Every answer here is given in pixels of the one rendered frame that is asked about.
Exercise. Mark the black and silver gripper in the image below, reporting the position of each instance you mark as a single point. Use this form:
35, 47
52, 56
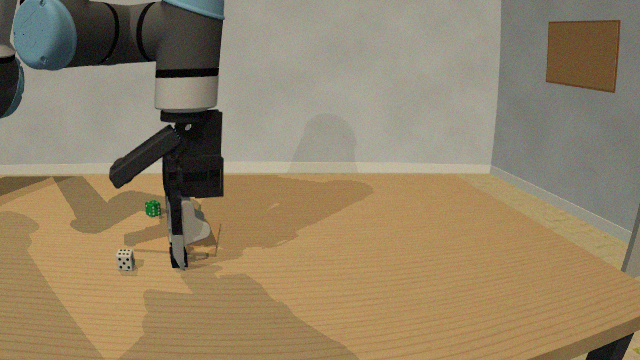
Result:
191, 172

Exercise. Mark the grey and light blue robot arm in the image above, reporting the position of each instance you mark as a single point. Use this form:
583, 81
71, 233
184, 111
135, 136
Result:
182, 36

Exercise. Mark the green die with white pips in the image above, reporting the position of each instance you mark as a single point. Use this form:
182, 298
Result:
153, 208

